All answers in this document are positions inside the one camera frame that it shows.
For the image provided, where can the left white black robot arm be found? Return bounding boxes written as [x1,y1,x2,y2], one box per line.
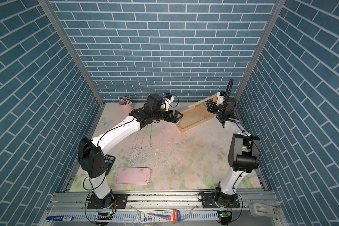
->
[78,93,183,200]

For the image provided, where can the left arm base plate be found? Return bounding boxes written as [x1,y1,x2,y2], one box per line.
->
[86,193,128,210]

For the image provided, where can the pink pen holder cup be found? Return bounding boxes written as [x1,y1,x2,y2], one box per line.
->
[119,102,134,115]

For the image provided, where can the blue marker pen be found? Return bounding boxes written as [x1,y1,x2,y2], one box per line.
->
[46,216,74,221]

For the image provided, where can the pens in cup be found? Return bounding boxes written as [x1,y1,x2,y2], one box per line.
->
[118,96,132,105]

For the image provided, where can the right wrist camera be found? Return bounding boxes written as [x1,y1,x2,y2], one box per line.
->
[216,91,226,105]

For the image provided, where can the pink plastic tray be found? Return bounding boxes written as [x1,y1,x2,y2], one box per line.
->
[114,167,151,185]

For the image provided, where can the wooden jewelry display stand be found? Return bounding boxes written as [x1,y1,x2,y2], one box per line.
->
[176,94,217,133]

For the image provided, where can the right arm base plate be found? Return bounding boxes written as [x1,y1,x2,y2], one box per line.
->
[197,191,240,209]

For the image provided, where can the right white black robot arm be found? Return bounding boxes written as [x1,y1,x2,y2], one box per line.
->
[206,79,260,207]

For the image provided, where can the black calculator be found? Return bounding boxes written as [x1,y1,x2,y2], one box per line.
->
[105,154,116,175]

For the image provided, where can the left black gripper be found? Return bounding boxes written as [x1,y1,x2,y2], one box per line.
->
[150,107,183,123]

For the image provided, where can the white plastic bracket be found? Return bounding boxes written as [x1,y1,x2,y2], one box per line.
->
[249,203,276,218]

